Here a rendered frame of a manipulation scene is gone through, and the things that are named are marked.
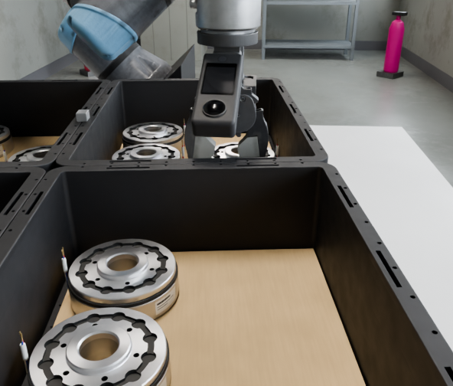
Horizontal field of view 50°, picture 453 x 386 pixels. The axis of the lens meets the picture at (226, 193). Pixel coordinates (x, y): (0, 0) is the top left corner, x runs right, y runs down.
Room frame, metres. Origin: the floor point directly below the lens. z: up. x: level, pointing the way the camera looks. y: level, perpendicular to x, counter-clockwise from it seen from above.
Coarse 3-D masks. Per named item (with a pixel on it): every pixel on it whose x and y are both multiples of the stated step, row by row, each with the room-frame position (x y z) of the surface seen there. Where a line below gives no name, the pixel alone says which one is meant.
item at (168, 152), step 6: (144, 144) 0.72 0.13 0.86; (150, 144) 0.72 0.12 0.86; (156, 144) 0.72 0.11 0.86; (162, 144) 0.72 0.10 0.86; (120, 150) 0.70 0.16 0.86; (126, 150) 0.70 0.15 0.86; (162, 150) 0.70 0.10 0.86; (168, 150) 0.70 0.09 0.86; (174, 150) 0.70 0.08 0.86; (114, 156) 0.67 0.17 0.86; (120, 156) 0.68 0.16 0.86; (126, 156) 0.67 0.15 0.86; (162, 156) 0.67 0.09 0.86; (168, 156) 0.67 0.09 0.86; (174, 156) 0.67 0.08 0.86; (180, 156) 0.67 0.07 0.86
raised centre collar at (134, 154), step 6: (132, 150) 0.68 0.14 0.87; (138, 150) 0.68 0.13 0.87; (144, 150) 0.69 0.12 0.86; (150, 150) 0.69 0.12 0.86; (156, 150) 0.68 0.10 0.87; (132, 156) 0.66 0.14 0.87; (138, 156) 0.66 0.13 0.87; (144, 156) 0.66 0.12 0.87; (150, 156) 0.66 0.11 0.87; (156, 156) 0.66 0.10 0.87
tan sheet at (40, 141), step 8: (24, 136) 0.85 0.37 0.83; (32, 136) 0.85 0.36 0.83; (40, 136) 0.85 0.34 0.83; (48, 136) 0.85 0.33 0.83; (56, 136) 0.85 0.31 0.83; (16, 144) 0.81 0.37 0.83; (24, 144) 0.81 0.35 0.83; (32, 144) 0.81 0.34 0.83; (40, 144) 0.81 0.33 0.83; (48, 144) 0.81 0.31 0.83; (16, 152) 0.77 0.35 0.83; (0, 160) 0.73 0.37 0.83
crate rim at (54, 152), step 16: (0, 80) 0.86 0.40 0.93; (16, 80) 0.86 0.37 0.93; (32, 80) 0.86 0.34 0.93; (48, 80) 0.86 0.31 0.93; (64, 80) 0.86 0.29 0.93; (80, 80) 0.86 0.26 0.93; (96, 80) 0.86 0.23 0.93; (96, 96) 0.75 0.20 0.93; (64, 144) 0.54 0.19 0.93; (48, 160) 0.49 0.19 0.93
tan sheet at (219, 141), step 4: (236, 136) 0.85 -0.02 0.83; (240, 136) 0.85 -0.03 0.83; (216, 140) 0.83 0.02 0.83; (220, 140) 0.83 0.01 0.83; (224, 140) 0.83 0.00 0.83; (228, 140) 0.83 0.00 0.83; (232, 140) 0.83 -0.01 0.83; (236, 140) 0.83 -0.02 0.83; (216, 144) 0.81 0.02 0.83; (220, 144) 0.81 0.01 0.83; (268, 144) 0.81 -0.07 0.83; (120, 148) 0.79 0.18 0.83; (184, 148) 0.79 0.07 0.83; (184, 152) 0.77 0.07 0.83; (184, 156) 0.75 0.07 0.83
